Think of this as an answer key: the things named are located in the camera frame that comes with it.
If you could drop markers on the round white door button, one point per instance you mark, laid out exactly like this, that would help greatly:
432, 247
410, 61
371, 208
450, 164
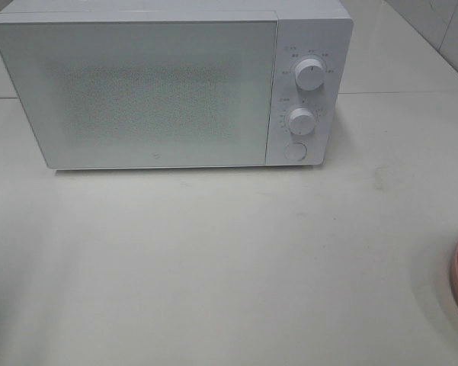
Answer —
295, 151

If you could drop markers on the white timer knob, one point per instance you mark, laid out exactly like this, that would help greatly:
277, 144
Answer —
301, 121

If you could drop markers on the white microwave door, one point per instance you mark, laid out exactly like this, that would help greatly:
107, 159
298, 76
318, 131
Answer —
121, 96

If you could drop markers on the upper white power knob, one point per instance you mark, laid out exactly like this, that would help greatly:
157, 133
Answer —
309, 73

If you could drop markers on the white microwave oven body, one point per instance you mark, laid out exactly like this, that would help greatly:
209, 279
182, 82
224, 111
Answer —
324, 36

